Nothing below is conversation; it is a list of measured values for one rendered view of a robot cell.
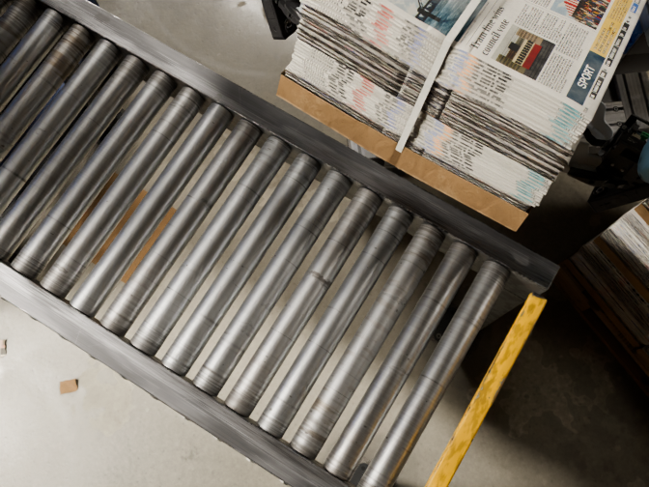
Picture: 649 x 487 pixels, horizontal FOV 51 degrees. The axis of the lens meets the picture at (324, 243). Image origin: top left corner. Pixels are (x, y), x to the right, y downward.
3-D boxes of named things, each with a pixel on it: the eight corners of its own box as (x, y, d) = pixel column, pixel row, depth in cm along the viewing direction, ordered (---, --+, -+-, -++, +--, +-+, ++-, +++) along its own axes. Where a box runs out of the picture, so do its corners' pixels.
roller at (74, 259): (211, 101, 133) (206, 89, 128) (64, 306, 123) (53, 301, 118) (189, 90, 133) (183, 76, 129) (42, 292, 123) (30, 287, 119)
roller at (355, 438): (477, 254, 124) (483, 246, 119) (344, 488, 114) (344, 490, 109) (453, 240, 125) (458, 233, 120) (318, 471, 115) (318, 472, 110)
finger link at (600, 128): (585, 78, 106) (629, 119, 103) (568, 105, 111) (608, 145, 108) (573, 85, 105) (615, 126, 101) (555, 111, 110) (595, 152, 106)
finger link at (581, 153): (550, 128, 99) (610, 137, 100) (533, 154, 104) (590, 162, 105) (553, 143, 97) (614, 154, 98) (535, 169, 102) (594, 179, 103)
